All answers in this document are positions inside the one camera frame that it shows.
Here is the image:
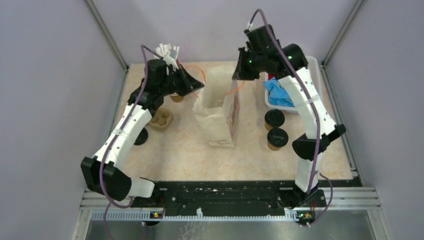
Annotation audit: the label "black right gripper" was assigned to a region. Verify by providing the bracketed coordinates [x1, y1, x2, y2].
[232, 46, 266, 81]

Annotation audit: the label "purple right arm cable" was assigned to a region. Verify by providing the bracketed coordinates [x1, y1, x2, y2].
[246, 8, 334, 228]

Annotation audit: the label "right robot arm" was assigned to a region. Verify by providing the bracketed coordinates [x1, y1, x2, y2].
[232, 24, 346, 206]

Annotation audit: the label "brown paper coffee cup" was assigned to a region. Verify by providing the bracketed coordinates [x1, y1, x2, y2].
[264, 122, 274, 131]

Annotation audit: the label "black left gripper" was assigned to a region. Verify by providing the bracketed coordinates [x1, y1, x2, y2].
[158, 63, 204, 96]

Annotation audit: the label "brown pulp cup carrier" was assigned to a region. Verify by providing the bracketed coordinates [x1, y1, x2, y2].
[148, 107, 174, 131]

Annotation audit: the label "white wrapped straws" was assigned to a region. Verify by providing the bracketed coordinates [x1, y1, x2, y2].
[155, 43, 180, 62]

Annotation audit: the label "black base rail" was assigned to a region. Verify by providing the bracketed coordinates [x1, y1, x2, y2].
[112, 179, 345, 218]

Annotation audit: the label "white plastic basket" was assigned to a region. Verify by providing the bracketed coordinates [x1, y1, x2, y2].
[264, 55, 323, 114]

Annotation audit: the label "cream paper takeout bag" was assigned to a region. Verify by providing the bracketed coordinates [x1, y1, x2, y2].
[192, 63, 241, 148]

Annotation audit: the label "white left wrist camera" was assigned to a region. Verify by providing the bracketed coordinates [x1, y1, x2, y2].
[162, 55, 179, 71]

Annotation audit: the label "stack of black lids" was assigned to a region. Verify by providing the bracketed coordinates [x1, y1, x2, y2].
[134, 127, 149, 146]

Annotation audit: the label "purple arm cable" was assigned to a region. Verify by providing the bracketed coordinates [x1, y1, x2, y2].
[246, 8, 334, 228]
[98, 44, 167, 240]

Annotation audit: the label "blue cartoon cloth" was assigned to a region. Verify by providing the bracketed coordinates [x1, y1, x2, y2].
[262, 77, 294, 108]

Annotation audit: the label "stack of brown paper cups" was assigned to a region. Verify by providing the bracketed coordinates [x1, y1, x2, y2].
[169, 94, 184, 103]

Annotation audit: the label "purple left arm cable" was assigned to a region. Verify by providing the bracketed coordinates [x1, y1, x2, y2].
[98, 44, 167, 240]

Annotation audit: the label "black cup lid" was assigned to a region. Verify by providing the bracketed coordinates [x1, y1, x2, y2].
[264, 109, 286, 128]
[267, 128, 289, 148]

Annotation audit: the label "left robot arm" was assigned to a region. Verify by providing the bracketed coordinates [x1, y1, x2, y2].
[80, 58, 205, 207]

